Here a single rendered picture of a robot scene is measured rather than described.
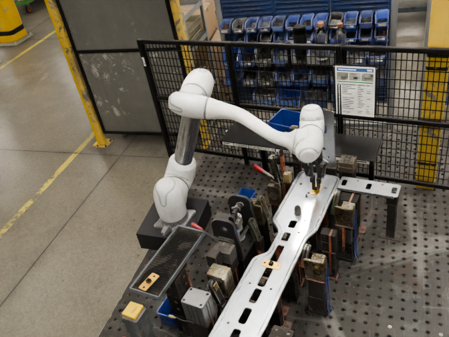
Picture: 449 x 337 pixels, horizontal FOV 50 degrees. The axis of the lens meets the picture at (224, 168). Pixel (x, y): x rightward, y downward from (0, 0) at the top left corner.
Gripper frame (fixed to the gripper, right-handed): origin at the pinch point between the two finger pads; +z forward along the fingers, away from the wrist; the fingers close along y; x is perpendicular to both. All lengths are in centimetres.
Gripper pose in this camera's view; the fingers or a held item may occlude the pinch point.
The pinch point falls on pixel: (315, 182)
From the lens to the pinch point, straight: 231.4
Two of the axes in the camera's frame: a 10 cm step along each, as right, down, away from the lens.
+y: 8.8, 1.4, -4.5
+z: 1.6, 8.0, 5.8
